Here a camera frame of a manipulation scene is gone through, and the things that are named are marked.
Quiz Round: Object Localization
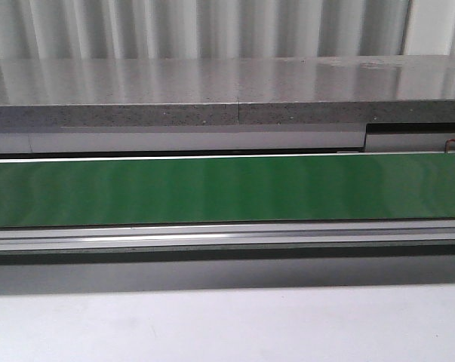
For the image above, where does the aluminium conveyor frame rail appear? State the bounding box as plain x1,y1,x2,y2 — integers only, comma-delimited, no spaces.
0,219,455,253

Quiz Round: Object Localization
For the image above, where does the white pleated curtain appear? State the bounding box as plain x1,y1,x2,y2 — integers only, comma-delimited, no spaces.
0,1,455,59

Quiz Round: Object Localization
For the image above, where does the grey stone counter slab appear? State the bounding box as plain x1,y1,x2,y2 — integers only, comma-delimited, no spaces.
0,56,455,129

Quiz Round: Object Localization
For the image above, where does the green conveyor belt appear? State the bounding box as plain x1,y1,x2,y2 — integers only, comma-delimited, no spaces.
0,153,455,229

